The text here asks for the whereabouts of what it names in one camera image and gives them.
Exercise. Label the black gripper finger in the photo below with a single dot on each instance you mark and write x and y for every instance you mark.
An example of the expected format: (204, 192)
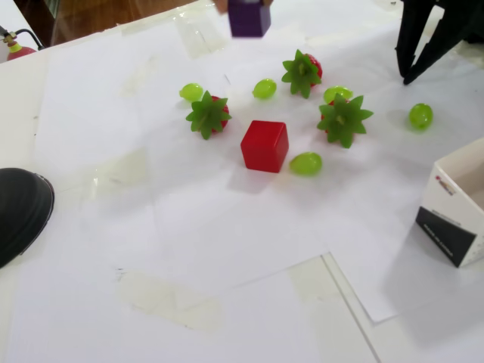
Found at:
(450, 30)
(409, 34)

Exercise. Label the purple cube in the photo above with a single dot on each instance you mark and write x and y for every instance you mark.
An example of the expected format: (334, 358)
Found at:
(247, 20)

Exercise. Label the red cube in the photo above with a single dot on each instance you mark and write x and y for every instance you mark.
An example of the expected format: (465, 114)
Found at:
(262, 147)

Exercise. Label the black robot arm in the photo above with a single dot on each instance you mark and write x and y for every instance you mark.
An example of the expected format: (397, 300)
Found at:
(477, 38)

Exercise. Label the person's hand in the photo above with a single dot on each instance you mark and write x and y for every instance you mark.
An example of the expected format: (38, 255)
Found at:
(221, 5)

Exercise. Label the green plastic grape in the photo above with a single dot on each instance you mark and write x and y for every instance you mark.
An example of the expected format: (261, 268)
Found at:
(264, 89)
(190, 91)
(306, 163)
(334, 92)
(420, 117)

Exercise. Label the red plastic strawberry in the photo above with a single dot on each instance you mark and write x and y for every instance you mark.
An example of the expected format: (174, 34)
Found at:
(300, 75)
(344, 121)
(208, 115)

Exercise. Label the white and black cardboard box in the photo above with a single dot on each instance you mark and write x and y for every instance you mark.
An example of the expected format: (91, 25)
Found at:
(446, 234)

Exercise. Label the beige masking tape strip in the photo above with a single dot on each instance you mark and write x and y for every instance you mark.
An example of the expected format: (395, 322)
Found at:
(310, 281)
(159, 298)
(121, 166)

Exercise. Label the dark brown cabinet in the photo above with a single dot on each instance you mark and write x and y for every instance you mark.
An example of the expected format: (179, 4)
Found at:
(38, 20)

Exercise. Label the red fire extinguisher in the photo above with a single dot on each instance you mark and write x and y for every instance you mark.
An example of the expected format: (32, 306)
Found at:
(20, 53)

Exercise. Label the black round stand base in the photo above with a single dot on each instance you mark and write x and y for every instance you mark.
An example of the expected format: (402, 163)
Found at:
(22, 215)

